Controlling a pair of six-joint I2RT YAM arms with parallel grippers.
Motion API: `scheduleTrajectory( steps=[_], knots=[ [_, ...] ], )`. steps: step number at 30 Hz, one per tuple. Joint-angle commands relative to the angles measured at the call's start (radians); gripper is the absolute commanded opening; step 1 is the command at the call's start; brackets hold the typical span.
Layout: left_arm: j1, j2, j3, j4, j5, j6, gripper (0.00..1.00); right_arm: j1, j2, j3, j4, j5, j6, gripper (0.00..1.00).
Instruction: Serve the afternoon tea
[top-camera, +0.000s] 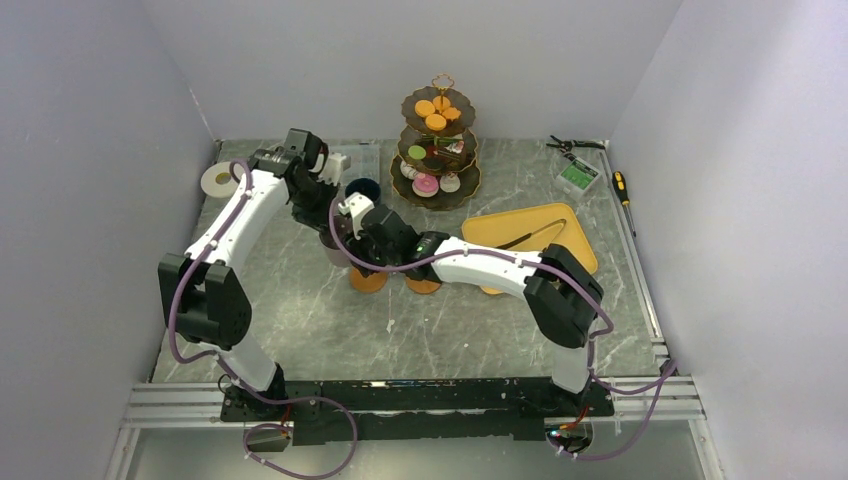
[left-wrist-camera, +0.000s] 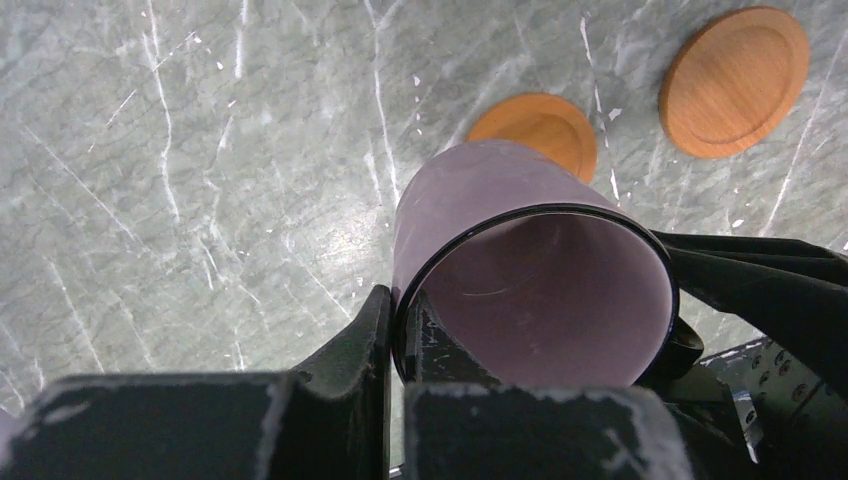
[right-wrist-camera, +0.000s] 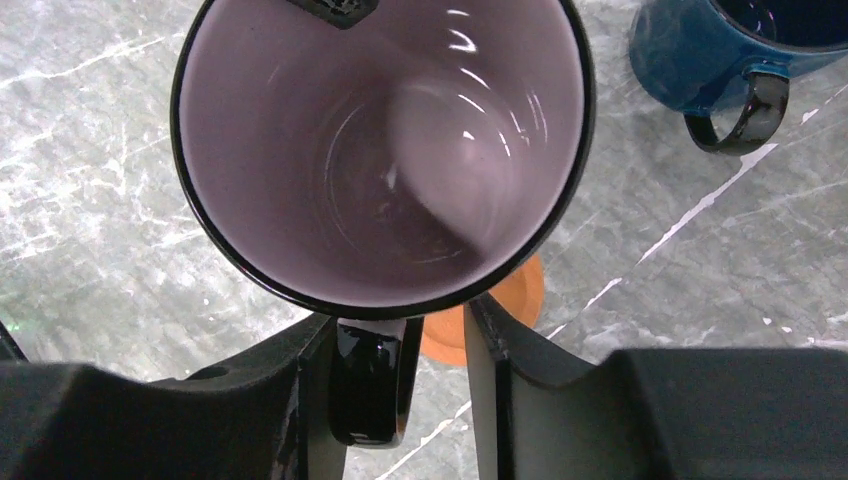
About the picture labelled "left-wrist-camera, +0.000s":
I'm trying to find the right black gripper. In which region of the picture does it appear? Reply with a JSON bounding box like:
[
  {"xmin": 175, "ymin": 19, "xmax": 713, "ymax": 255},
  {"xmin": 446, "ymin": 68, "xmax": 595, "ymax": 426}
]
[{"xmin": 658, "ymin": 233, "xmax": 847, "ymax": 479}]

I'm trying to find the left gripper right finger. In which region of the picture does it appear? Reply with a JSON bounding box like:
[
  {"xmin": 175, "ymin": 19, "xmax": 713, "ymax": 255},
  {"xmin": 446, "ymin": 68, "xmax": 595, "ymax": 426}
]
[{"xmin": 401, "ymin": 293, "xmax": 696, "ymax": 479}]

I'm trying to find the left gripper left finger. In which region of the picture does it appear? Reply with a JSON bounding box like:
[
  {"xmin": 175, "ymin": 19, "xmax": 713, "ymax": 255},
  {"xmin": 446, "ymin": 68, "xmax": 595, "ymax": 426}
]
[{"xmin": 1, "ymin": 285, "xmax": 391, "ymax": 479}]

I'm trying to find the mauve mug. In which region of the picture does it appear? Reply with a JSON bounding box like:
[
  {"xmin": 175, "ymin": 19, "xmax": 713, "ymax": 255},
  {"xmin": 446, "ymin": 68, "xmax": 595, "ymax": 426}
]
[{"xmin": 391, "ymin": 140, "xmax": 704, "ymax": 386}]

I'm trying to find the wooden coaster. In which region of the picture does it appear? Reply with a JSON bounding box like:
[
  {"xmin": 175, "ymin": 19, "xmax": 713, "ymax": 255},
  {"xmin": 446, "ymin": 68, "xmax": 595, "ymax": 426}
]
[
  {"xmin": 658, "ymin": 6, "xmax": 810, "ymax": 158},
  {"xmin": 465, "ymin": 93, "xmax": 598, "ymax": 184}
]

